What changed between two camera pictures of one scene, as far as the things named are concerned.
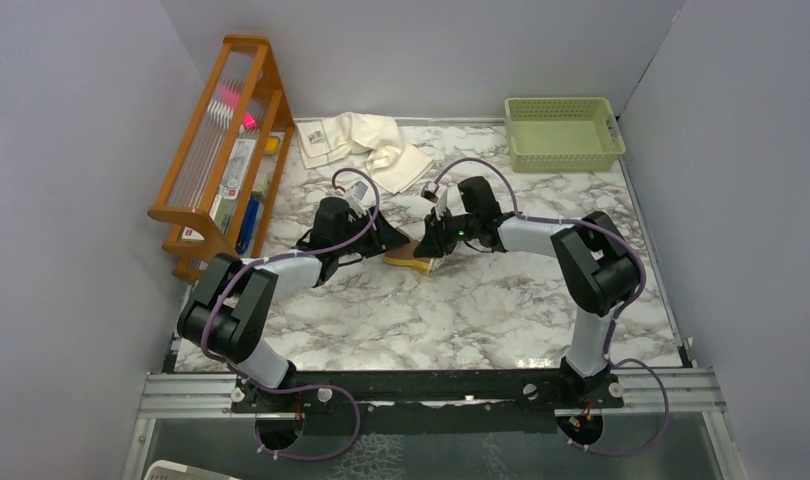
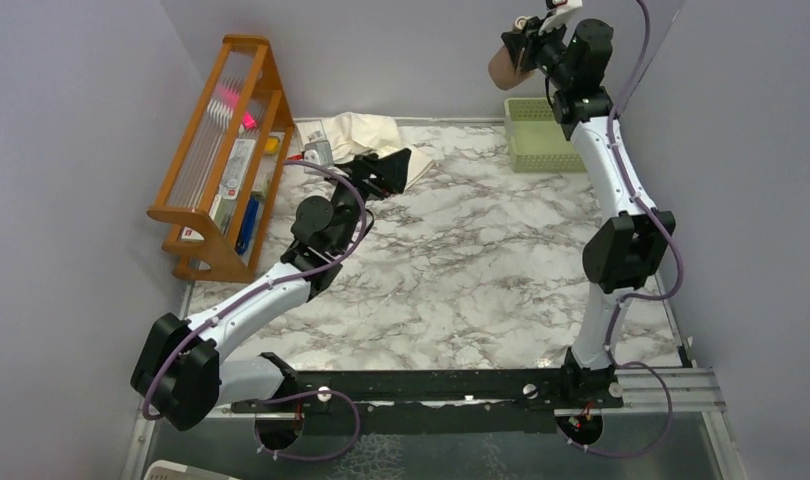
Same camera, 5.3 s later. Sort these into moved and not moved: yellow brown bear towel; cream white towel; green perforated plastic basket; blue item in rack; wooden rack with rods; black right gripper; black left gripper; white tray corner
Moved: yellow brown bear towel; black left gripper; black right gripper
Not moved: blue item in rack; white tray corner; wooden rack with rods; green perforated plastic basket; cream white towel
